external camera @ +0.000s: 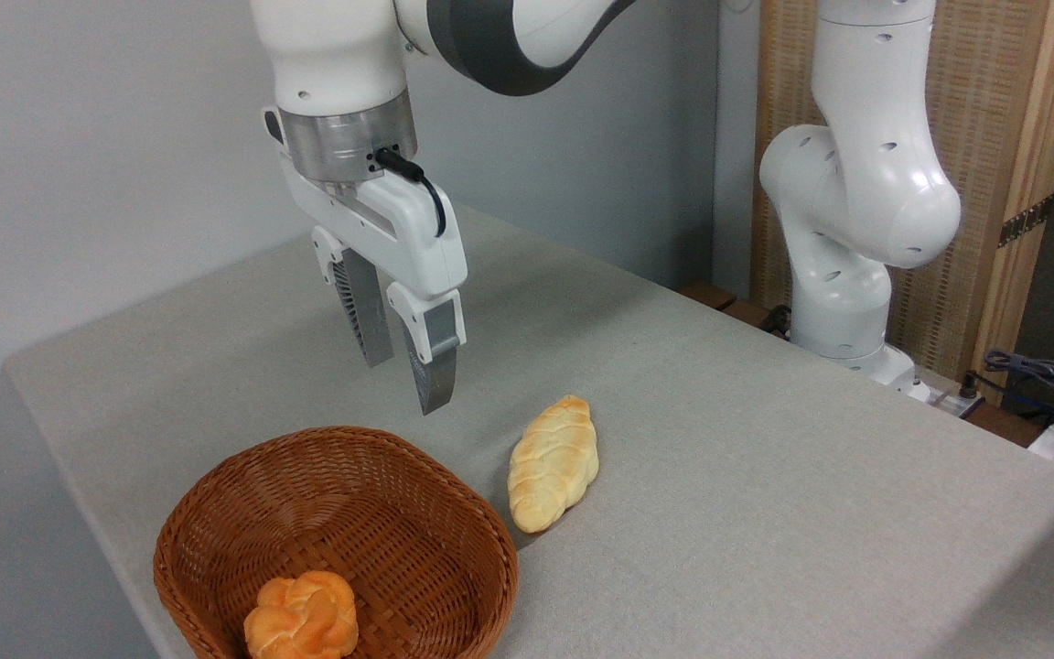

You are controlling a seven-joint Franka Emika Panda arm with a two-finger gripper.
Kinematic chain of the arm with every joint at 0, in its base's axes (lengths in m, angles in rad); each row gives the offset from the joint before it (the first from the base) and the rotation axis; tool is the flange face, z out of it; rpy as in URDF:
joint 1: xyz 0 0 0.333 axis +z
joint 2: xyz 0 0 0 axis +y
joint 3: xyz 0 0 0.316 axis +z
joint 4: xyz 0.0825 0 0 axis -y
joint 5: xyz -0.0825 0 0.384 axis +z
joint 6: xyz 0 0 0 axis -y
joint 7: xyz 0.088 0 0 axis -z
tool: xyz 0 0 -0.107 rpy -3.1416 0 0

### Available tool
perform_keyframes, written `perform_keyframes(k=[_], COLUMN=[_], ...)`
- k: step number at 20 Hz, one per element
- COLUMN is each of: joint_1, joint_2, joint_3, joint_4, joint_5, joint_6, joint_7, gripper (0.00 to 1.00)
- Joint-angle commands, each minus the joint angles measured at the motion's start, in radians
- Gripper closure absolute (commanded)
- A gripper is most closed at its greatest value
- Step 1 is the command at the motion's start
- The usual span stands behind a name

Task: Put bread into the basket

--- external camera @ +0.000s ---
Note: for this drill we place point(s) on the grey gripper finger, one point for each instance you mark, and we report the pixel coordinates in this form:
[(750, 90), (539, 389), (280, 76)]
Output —
[(367, 311), (434, 366)]

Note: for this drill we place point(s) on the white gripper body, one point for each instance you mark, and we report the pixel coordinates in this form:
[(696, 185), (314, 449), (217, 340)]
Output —
[(417, 238)]

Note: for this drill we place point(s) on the braided long bread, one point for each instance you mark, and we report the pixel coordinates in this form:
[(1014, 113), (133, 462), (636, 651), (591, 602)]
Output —
[(553, 462)]

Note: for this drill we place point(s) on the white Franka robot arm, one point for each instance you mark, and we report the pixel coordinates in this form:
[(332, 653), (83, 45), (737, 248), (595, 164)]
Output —
[(856, 183)]

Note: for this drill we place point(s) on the brown wicker basket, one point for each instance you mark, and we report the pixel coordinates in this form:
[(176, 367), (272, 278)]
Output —
[(381, 513)]

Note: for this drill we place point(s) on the round knotted orange bread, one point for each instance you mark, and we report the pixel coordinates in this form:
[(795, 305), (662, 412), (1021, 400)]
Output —
[(301, 618)]

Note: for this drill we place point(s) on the brown wooden bench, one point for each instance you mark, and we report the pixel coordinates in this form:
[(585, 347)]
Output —
[(719, 297)]

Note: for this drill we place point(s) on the wooden woven folding screen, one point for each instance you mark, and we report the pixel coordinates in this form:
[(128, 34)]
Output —
[(975, 91)]

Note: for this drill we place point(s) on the metal screen hinge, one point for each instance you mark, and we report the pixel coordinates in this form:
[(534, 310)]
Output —
[(1026, 221)]

